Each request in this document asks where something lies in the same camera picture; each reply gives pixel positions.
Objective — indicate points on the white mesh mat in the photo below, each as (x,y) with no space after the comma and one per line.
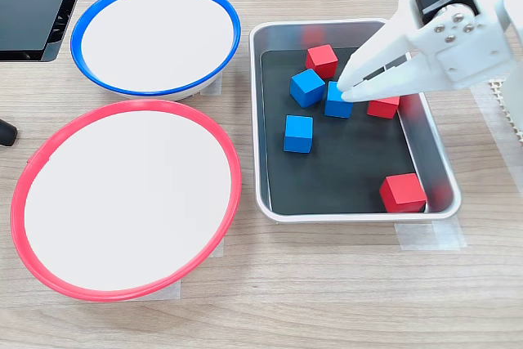
(496,89)

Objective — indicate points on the blue-rimmed white dish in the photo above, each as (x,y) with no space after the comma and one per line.
(155,38)

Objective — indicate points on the translucent white sheet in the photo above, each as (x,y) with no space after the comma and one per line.
(490,136)

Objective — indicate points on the clear tape strip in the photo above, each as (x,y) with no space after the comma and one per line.
(171,291)
(213,88)
(218,249)
(431,236)

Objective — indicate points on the silver metal tray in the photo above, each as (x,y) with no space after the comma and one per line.
(427,146)

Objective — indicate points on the blue wooden cube block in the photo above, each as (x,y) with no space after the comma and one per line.
(307,88)
(337,108)
(298,134)

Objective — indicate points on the black rounded object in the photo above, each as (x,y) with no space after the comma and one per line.
(7,132)

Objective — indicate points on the red wooden cube block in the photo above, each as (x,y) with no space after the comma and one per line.
(323,61)
(402,193)
(382,108)

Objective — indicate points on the red-rimmed white dish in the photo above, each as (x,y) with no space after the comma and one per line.
(122,202)

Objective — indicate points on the black flat device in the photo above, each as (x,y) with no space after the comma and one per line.
(28,10)

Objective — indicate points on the black tray liner mat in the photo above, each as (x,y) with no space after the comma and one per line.
(347,169)

